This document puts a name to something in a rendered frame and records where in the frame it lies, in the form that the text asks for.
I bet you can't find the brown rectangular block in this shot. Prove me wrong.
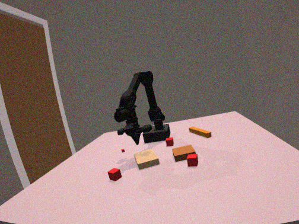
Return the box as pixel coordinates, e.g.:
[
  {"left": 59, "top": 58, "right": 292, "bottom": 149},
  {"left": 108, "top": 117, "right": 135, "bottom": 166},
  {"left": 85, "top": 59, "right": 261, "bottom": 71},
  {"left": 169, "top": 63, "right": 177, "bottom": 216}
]
[{"left": 172, "top": 145, "right": 196, "bottom": 162}]

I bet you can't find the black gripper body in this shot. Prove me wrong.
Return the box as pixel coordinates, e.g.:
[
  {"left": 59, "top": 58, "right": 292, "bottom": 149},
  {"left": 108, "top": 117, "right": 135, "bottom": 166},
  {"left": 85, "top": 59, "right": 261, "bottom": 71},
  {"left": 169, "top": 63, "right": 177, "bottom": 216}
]
[{"left": 117, "top": 117, "right": 152, "bottom": 135}]

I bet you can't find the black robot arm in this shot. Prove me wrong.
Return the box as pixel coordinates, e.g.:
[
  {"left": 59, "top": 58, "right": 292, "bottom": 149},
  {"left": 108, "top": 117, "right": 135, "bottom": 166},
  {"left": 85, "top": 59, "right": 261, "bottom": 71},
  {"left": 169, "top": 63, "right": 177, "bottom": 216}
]
[{"left": 114, "top": 71, "right": 165, "bottom": 135}]

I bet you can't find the orange flat bar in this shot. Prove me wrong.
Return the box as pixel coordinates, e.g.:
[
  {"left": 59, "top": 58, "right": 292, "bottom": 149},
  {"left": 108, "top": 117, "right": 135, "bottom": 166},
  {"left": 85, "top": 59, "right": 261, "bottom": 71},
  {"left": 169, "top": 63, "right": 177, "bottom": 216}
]
[{"left": 189, "top": 126, "right": 212, "bottom": 138}]

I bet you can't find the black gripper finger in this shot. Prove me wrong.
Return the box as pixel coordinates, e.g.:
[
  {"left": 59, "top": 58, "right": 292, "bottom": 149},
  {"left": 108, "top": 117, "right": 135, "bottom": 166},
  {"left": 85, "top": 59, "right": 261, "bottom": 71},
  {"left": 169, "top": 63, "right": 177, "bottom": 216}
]
[
  {"left": 127, "top": 133, "right": 137, "bottom": 145},
  {"left": 134, "top": 132, "right": 142, "bottom": 145}
]

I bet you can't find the red cube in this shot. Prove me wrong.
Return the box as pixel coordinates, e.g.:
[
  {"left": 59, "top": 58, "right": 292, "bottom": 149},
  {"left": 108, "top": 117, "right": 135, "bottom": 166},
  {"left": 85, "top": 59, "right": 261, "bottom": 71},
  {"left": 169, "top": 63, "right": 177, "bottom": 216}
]
[
  {"left": 108, "top": 168, "right": 122, "bottom": 181},
  {"left": 187, "top": 154, "right": 198, "bottom": 167},
  {"left": 166, "top": 137, "right": 174, "bottom": 146}
]

